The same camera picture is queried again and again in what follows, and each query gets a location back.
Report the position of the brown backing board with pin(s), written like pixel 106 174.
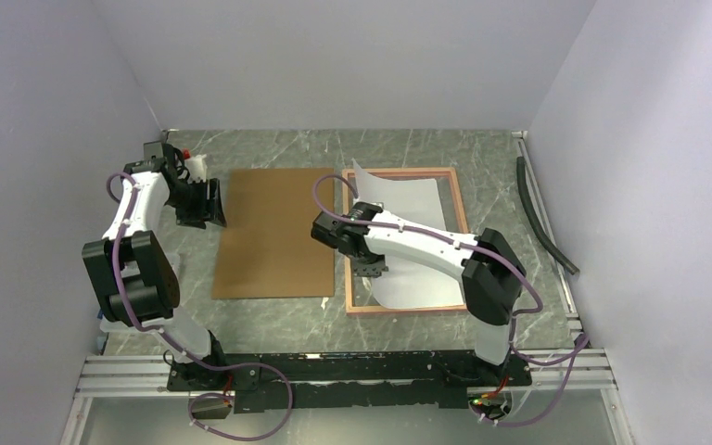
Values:
pixel 266 250

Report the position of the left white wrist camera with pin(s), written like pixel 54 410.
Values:
pixel 197 167

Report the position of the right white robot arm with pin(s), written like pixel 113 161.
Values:
pixel 488 275

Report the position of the clear plastic screw box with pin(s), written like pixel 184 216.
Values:
pixel 128 271

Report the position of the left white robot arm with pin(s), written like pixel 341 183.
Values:
pixel 133 279

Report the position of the pink wooden picture frame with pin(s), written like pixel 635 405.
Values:
pixel 428 196

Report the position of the seascape photo print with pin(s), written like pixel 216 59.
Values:
pixel 408 241

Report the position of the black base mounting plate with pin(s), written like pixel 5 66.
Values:
pixel 273 381

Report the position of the black foam tube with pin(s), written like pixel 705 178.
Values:
pixel 532 212

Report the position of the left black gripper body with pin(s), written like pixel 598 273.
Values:
pixel 191 202

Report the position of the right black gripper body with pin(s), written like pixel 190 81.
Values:
pixel 365 264

